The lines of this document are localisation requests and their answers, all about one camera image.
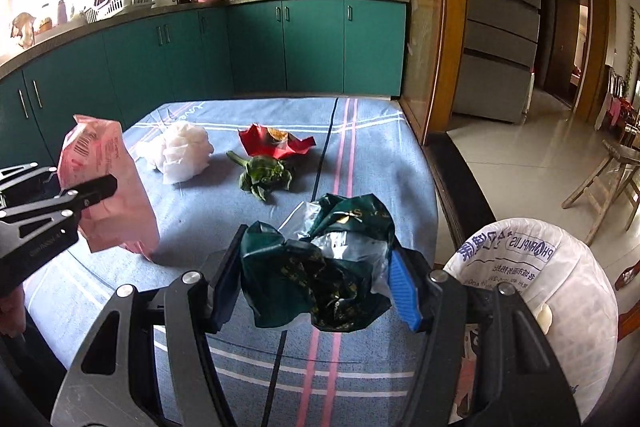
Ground blue plaid table cloth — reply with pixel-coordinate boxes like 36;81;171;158
20;96;442;427

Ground brown crumpled plastic bag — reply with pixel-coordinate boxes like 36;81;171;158
10;11;39;51

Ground grey refrigerator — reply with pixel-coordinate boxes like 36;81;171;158
452;0;544;124

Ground pink plastic bag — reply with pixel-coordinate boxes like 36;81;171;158
57;114;161;261

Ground white lined wicker waste bin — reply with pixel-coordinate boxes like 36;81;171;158
442;217;619;426

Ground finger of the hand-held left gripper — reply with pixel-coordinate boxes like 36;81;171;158
0;174;119;299
0;162;59;208

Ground wood framed glass sliding door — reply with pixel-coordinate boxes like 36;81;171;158
389;0;469;146

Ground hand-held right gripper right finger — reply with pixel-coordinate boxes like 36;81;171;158
388;248;582;427

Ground crumpled white tissue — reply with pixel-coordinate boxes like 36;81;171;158
135;122;215;186

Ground green leafy vegetable scrap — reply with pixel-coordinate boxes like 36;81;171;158
226;150;294;203

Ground wooden bench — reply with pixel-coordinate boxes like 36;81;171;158
560;140;640;246

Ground green vine garland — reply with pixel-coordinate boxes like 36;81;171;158
625;6;638;92

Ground teal base cabinets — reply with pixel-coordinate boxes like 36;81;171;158
0;0;409;170

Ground red crumpled wrapper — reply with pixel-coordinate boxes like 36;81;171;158
237;122;319;173

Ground dark green foil packet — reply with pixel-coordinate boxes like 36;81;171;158
239;192;402;334

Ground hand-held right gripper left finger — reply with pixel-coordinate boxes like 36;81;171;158
50;223;249;427

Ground brown wooden door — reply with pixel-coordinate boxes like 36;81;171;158
542;0;592;108

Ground group of wooden dining chairs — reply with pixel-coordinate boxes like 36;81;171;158
594;66;640;144

